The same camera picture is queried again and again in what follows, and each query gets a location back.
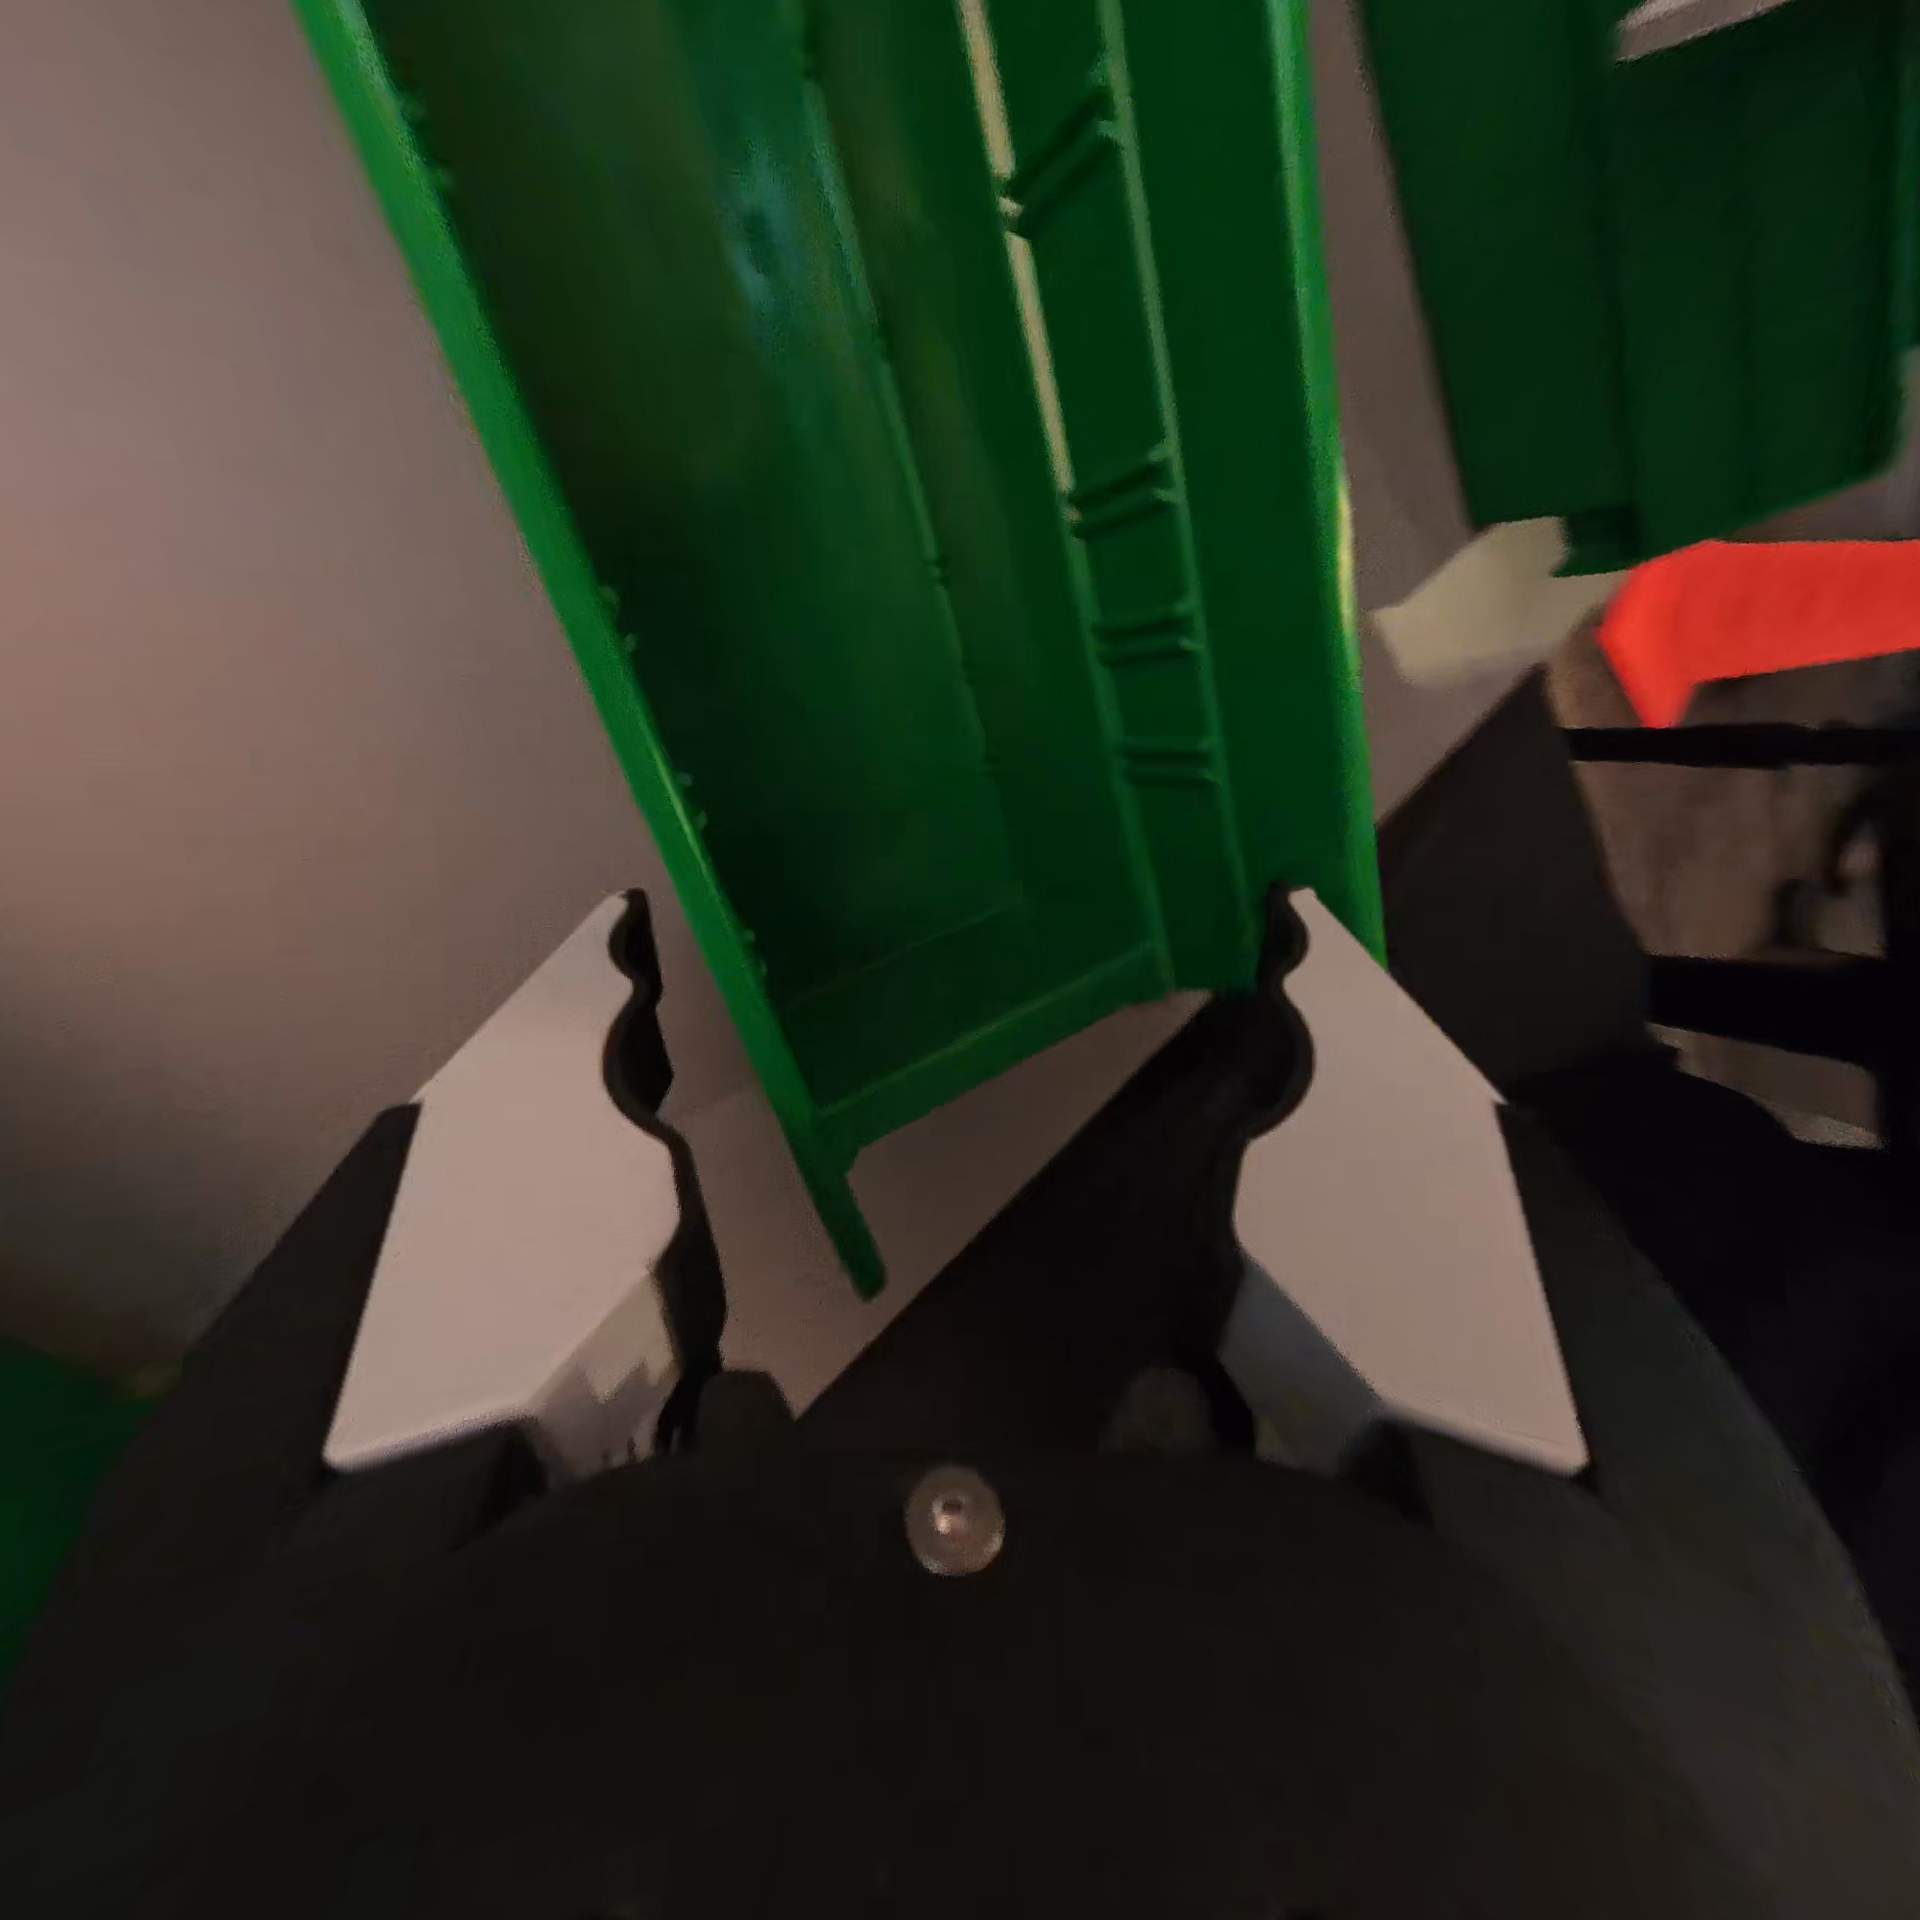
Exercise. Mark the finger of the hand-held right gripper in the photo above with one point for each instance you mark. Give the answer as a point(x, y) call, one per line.
point(1679, 18)

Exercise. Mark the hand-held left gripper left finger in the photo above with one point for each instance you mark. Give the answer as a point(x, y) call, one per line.
point(508, 1244)

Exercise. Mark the black chair frame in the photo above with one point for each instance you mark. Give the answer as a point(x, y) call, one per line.
point(1772, 999)

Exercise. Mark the orange red object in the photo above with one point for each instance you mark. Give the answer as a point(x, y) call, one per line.
point(1755, 615)

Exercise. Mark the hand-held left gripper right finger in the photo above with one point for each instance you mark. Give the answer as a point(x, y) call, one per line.
point(1409, 1244)

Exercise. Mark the green plastic bin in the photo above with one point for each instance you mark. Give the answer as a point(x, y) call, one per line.
point(839, 525)
point(1723, 300)

